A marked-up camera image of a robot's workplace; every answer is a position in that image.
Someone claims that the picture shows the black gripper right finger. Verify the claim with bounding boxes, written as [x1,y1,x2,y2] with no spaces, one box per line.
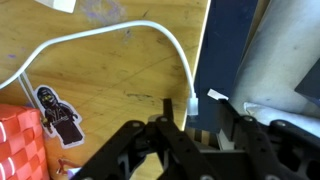
[206,88,320,180]

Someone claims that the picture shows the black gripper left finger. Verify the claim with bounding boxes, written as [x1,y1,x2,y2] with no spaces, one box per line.
[69,97,218,180]

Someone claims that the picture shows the white USB charging cable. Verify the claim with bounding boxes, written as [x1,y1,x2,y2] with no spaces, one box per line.
[0,19,200,117]

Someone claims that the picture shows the red woven basket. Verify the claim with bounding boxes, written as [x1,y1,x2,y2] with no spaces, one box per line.
[0,103,52,180]

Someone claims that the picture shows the dark rectangular box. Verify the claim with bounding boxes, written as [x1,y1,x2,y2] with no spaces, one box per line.
[294,59,320,108]

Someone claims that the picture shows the light wooden table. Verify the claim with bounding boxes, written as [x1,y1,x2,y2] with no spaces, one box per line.
[0,0,212,180]

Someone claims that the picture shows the black ninja minifigure sticker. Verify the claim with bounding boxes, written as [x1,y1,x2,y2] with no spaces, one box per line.
[34,84,85,148]

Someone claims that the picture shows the gray sectional sofa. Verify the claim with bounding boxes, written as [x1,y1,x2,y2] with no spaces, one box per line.
[229,0,320,138]

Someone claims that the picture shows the dark navy rug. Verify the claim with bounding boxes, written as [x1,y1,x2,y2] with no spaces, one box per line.
[184,0,259,133]

